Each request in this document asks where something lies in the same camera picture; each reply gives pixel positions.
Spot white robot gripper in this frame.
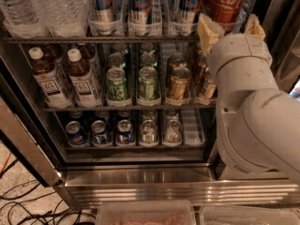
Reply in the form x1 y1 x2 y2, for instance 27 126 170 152
197 13 278 101

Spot red coca-cola can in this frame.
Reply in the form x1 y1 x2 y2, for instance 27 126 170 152
210 0 244 23

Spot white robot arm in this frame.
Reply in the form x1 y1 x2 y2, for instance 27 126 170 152
197 14 300 183

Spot blue red bull can right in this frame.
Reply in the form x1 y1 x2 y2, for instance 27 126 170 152
176 0 203 36

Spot blue red bull can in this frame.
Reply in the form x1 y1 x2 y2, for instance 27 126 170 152
176 0 203 36
129 0 152 36
96 0 120 36

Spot gold can front right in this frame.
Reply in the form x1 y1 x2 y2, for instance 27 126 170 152
197 68 217 105

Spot gold can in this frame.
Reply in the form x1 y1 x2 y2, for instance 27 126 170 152
197 68 217 105
168 67 190 101

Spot gold can front left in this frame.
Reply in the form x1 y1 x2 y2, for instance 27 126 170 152
168 67 190 101

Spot green can front right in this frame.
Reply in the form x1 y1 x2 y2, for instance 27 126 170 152
138 67 158 105

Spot green can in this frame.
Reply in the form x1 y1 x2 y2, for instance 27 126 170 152
106 67 130 107
138 67 158 105

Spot blue red bull can middle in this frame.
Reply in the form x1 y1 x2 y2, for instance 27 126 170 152
129 0 152 36

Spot empty white can tray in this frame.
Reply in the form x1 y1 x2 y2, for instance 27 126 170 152
180 109 205 147

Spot silver can front right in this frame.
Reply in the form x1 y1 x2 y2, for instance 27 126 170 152
163 120 182 146

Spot silver can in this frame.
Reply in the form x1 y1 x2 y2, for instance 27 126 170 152
140 120 158 147
163 120 182 146

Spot green can front left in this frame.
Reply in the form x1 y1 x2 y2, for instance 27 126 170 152
106 67 130 107

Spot silver can front left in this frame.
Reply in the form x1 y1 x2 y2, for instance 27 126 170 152
140 120 158 147

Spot blue red bull can left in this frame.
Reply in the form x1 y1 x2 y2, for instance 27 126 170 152
96 0 120 36

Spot stainless steel fridge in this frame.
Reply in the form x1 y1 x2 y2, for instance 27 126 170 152
0 0 300 210

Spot blue pepsi can right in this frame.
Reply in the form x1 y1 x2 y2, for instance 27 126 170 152
116 119 134 144

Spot blue pepsi can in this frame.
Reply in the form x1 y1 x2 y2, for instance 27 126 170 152
91 120 111 147
66 121 88 147
116 119 134 144

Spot blue pepsi can middle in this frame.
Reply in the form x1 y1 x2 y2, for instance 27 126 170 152
91 120 111 147

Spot blue pepsi can left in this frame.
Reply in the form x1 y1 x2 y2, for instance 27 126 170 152
66 121 88 147

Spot tea bottle white cap right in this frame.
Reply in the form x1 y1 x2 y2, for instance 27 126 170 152
67 49 100 107

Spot tea bottle white cap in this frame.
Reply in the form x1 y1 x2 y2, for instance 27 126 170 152
67 49 100 107
29 47 72 109

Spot clear water bottle right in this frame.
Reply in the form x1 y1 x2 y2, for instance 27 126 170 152
41 0 85 38

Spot clear water bottle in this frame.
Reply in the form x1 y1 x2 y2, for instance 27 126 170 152
0 0 49 38
41 0 85 38

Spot clear plastic bin right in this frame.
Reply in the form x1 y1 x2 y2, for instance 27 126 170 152
200 205 300 225

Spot clear plastic bin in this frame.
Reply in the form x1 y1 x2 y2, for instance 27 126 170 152
96 200 197 225
200 205 300 225

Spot tea bottle white cap left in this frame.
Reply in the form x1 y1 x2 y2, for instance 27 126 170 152
29 47 72 109

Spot clear water bottle left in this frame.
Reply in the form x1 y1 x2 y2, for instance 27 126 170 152
0 0 49 38

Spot clear plastic bin left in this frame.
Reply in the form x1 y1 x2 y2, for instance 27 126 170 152
96 200 197 225

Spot black floor cables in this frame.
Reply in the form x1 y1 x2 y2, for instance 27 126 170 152
0 157 97 225

